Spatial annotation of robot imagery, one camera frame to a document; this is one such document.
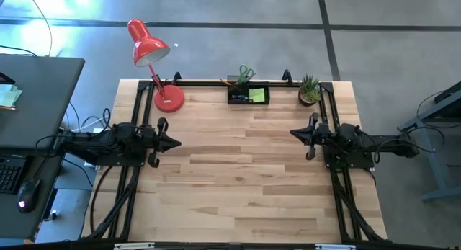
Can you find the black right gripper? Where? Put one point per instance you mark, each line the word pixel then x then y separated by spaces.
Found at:
pixel 318 134

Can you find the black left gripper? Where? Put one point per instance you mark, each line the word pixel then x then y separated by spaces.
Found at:
pixel 153 142

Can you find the small binder clip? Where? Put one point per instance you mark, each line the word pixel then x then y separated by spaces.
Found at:
pixel 236 97

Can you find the green sticky note pad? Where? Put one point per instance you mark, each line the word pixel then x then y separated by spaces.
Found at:
pixel 257 95

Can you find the red desk lamp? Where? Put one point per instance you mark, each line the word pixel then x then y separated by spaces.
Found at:
pixel 169 98

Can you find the potted succulent plant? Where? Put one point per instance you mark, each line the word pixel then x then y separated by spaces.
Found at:
pixel 309 91

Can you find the black table clamp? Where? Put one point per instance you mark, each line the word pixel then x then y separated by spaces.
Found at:
pixel 177 77
pixel 287 77

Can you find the black mesh desk organizer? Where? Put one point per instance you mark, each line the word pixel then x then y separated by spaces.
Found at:
pixel 268 98

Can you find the black computer mouse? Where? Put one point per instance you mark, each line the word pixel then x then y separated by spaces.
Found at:
pixel 29 196

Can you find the pale green paper stack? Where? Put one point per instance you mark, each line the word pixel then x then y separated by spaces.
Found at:
pixel 9 96

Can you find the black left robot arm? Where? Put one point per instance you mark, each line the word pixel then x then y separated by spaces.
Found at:
pixel 104 142

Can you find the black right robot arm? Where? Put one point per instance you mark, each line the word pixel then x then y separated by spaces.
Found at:
pixel 360 145

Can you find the dark grey side desk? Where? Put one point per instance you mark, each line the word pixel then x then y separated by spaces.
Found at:
pixel 43 98

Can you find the black keyboard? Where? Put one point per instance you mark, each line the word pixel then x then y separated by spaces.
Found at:
pixel 11 174

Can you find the blue-grey metal table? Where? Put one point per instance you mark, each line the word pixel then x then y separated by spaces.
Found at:
pixel 432 113

